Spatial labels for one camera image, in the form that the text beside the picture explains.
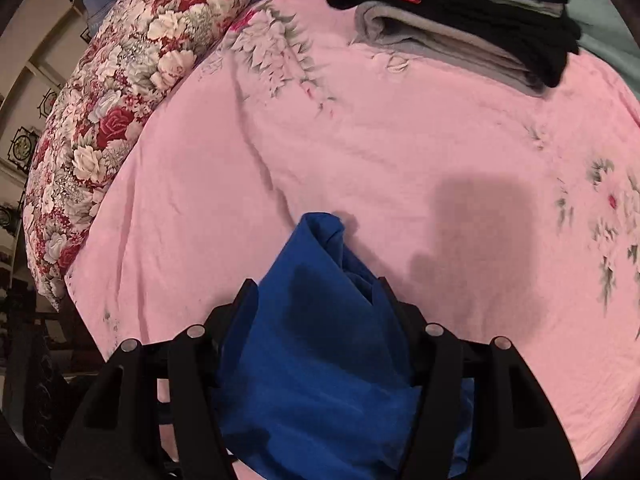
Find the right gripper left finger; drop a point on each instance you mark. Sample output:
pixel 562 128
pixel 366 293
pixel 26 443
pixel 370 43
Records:
pixel 153 411

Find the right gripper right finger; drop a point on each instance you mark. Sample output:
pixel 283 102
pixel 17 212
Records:
pixel 482 398

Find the blue and red pants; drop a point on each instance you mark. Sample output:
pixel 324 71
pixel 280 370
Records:
pixel 314 375

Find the pink floral bedsheet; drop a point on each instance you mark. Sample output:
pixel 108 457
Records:
pixel 494 212

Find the grey folded garment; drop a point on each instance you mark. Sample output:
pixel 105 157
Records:
pixel 523 49

